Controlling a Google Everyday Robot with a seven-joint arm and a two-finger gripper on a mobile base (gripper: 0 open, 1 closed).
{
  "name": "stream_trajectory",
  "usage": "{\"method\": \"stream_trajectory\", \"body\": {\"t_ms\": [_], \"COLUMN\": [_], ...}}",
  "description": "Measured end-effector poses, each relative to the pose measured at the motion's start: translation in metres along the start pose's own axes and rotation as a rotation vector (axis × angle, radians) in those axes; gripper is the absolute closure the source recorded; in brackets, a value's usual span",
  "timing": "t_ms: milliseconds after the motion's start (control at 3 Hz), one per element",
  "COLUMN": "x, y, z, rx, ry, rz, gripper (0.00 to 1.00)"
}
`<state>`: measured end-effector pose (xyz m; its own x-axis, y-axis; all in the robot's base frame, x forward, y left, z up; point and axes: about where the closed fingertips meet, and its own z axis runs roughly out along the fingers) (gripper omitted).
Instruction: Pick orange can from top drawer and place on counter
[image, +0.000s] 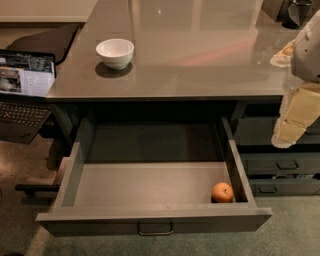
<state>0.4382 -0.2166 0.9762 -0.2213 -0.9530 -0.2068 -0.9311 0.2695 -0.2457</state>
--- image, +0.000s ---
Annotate dark drawer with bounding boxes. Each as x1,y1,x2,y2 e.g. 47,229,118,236
241,153,320,175
249,179,320,196
234,117,320,146

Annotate dark upper right drawer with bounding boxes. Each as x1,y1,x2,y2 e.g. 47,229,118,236
234,117,320,146

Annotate open black laptop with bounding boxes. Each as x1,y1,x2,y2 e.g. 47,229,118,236
0,49,56,144

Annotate black chair base leg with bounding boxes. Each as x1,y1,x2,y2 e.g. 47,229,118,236
15,184,60,194

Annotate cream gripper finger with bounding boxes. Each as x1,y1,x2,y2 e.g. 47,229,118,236
270,40,295,68
271,83,320,149

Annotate orange round fruit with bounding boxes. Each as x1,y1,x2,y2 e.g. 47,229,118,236
211,182,234,203

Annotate dark container on counter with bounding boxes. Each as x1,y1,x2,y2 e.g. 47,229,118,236
262,0,313,29

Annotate metal drawer handle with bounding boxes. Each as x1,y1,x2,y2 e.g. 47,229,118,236
137,223,173,236

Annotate open grey top drawer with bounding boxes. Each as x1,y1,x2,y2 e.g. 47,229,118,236
36,117,272,236

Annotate dark middle right drawer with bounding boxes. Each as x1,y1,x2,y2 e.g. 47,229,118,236
241,153,320,175

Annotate white ceramic bowl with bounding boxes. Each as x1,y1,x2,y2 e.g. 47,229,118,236
96,39,134,70

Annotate dark lower right drawer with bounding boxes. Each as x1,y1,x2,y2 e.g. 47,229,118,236
249,179,320,196

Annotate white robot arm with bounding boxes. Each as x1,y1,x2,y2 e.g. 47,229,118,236
270,10,320,149

